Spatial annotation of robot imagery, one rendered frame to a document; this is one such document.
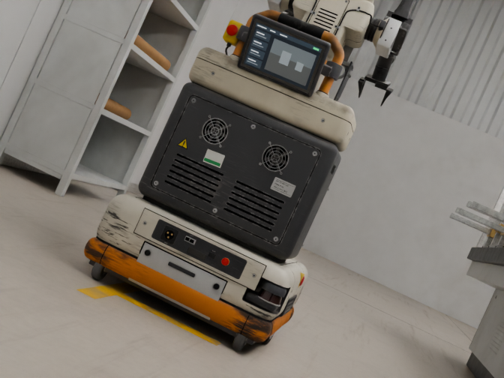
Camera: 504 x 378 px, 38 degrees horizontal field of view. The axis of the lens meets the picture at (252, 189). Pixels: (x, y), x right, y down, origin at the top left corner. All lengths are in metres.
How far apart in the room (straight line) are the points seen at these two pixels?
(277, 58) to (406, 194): 7.84
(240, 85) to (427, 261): 7.87
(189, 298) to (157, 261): 0.15
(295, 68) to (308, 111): 0.14
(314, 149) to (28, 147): 2.18
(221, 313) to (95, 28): 2.24
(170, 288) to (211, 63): 0.71
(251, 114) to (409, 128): 7.89
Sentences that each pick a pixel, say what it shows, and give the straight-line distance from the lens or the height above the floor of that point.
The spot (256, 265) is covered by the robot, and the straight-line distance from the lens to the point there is 2.16.
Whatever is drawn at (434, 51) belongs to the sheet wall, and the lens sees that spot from 10.38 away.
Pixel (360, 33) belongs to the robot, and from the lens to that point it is 2.69.
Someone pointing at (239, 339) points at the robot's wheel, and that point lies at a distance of 2.20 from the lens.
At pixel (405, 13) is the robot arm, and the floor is 1.31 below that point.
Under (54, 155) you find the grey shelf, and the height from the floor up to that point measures 0.18.
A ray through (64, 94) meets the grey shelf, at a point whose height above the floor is 0.50.
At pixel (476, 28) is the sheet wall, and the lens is 10.48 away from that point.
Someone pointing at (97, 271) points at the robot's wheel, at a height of 0.03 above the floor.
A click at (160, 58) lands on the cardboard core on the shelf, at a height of 0.94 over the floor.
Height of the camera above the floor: 0.46
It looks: level
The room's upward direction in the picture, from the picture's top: 25 degrees clockwise
